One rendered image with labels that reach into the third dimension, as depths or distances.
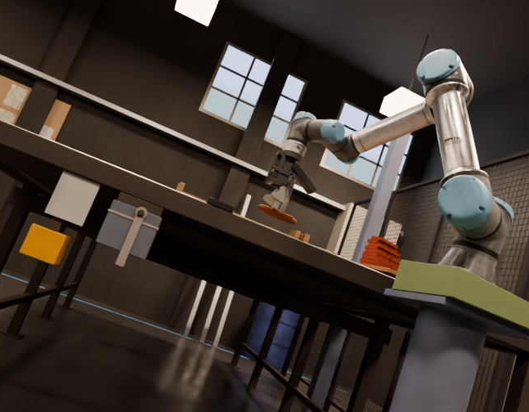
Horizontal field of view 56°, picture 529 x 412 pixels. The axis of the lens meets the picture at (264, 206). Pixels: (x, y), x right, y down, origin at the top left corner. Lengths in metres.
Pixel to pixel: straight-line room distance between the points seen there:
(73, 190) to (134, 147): 5.83
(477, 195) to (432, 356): 0.40
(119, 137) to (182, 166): 0.95
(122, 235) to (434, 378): 0.85
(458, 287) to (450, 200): 0.21
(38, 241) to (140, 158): 5.85
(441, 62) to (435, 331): 0.72
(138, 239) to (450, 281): 0.77
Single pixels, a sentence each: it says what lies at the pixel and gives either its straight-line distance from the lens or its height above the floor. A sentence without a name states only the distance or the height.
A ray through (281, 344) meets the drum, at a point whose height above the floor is 0.32.
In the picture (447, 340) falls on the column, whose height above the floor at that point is 0.78.
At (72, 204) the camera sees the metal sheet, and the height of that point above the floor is 0.78.
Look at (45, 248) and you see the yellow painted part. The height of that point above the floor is 0.65.
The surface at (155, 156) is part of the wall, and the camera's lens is 7.18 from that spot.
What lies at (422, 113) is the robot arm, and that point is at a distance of 1.63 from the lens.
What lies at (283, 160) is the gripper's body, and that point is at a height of 1.17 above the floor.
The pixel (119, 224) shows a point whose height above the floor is 0.77.
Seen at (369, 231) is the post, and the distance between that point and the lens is 3.65.
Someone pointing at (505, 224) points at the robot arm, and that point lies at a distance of 1.41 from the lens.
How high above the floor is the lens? 0.71
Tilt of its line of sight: 11 degrees up
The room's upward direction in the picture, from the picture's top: 20 degrees clockwise
